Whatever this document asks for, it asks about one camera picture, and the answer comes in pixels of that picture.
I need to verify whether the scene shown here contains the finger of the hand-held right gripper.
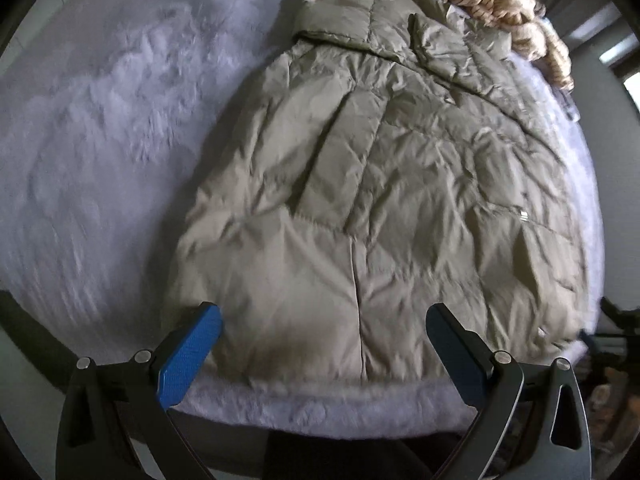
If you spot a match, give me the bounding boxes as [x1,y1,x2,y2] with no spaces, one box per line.
[597,296,640,333]
[580,329,640,361]

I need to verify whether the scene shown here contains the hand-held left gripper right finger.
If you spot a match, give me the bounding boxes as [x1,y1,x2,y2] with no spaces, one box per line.
[425,302,591,480]

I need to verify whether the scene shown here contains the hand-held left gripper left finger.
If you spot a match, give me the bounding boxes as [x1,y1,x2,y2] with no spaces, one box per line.
[56,301,222,480]

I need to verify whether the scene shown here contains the beige puffer jacket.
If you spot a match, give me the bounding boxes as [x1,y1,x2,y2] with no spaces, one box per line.
[162,0,591,392]

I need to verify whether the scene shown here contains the window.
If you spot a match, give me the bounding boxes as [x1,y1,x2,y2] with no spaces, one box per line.
[597,2,640,111]

